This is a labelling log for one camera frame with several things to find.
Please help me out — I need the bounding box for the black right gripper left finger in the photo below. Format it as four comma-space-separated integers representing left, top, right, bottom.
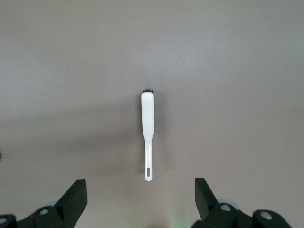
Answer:
0, 179, 88, 228

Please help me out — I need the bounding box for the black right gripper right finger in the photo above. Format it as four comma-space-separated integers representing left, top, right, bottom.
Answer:
193, 177, 292, 228

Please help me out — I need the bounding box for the pale brush with black bristles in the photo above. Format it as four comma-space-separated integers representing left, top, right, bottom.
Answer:
140, 88, 155, 182

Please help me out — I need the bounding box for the brown table mat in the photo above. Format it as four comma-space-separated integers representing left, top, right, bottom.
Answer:
0, 0, 304, 228

